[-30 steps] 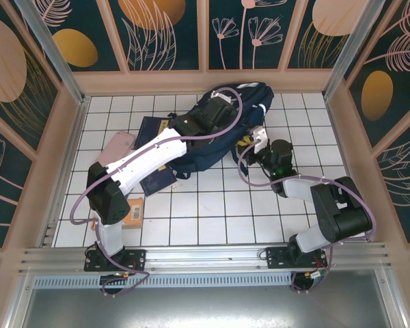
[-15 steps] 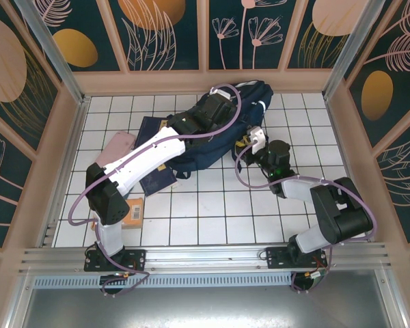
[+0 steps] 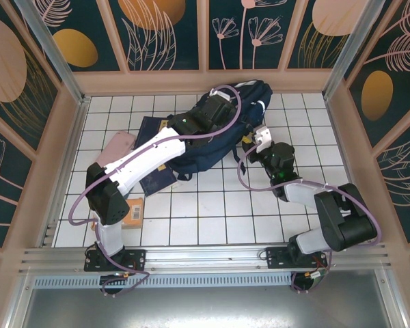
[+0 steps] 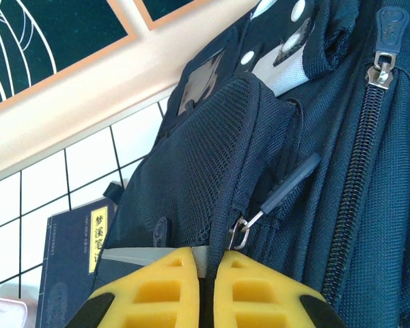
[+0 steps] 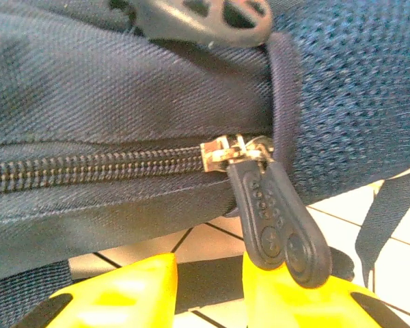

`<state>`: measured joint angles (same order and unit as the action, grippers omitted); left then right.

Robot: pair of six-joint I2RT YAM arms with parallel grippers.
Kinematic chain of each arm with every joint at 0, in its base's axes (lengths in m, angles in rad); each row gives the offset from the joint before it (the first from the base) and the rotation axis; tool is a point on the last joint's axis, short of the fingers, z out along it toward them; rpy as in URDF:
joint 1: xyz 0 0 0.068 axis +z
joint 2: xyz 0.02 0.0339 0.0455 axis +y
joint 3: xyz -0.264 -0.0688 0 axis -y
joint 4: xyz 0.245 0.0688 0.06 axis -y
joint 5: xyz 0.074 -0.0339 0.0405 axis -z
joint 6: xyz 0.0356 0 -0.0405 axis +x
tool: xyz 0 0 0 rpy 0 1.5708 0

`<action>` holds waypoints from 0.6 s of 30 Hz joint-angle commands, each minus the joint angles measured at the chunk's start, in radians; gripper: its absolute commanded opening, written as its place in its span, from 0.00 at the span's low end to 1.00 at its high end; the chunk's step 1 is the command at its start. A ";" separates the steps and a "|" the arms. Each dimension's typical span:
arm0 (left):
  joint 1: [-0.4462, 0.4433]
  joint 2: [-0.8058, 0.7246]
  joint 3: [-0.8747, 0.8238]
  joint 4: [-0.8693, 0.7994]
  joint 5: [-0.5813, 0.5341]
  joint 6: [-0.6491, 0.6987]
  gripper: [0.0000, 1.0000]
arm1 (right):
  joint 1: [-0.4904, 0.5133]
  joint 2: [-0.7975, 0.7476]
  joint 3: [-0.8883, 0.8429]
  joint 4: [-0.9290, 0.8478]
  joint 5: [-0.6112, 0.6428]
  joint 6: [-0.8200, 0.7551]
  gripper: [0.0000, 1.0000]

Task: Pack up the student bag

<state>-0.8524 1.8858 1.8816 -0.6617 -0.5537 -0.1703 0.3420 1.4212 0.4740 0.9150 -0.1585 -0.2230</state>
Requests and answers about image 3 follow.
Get aluminium mounting rail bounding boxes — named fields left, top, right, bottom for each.
left=18, top=241, right=394, bottom=275

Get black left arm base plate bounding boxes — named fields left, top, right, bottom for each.
left=83, top=248, right=147, bottom=273

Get grey metal sheet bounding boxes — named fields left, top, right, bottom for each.
left=18, top=286, right=407, bottom=328

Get pink pencil case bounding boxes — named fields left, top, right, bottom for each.
left=95, top=131, right=137, bottom=168

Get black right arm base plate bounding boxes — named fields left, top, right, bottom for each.
left=265, top=245, right=329, bottom=271

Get navy blue backpack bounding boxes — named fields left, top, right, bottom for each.
left=167, top=80, right=274, bottom=182

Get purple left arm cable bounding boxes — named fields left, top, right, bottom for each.
left=69, top=85, right=243, bottom=298

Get aluminium floor edge rail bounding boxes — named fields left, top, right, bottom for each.
left=37, top=97, right=90, bottom=247

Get grey slotted cable duct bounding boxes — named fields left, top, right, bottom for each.
left=32, top=274, right=295, bottom=288

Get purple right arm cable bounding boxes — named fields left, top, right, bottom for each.
left=237, top=143, right=383, bottom=295

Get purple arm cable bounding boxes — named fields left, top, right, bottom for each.
left=69, top=85, right=243, bottom=298
left=237, top=143, right=383, bottom=295

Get aluminium corner post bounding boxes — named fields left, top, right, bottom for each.
left=323, top=0, right=387, bottom=100
left=12, top=0, right=91, bottom=105

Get orange book with barcode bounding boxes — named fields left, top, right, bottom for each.
left=121, top=196, right=145, bottom=229

